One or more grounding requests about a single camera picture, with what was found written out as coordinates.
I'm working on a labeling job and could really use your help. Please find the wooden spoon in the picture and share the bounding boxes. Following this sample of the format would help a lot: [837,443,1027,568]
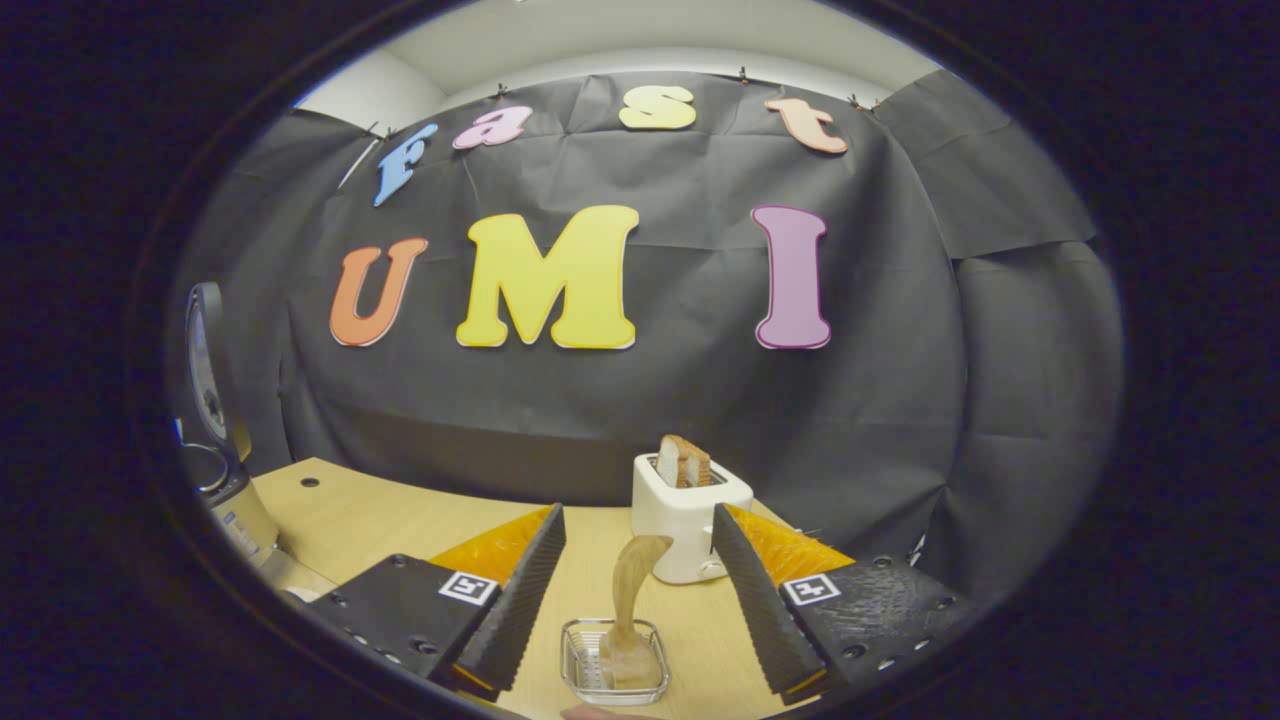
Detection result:
[600,535,674,689]

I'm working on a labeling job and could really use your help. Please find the black backdrop cloth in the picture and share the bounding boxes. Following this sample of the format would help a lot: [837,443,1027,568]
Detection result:
[175,65,1123,601]

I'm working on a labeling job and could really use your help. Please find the grey silver rice cooker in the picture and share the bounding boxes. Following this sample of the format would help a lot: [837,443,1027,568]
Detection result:
[180,282,281,571]

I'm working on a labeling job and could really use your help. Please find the toast slice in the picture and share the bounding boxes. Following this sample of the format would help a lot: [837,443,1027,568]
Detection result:
[656,434,713,489]

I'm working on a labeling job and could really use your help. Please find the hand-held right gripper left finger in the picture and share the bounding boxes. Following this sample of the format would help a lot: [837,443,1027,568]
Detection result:
[305,503,567,701]

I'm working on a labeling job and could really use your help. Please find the white toaster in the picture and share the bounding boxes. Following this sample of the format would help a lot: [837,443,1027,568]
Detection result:
[631,452,754,585]

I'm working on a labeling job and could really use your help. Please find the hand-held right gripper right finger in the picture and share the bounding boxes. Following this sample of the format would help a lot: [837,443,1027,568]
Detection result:
[712,503,976,706]

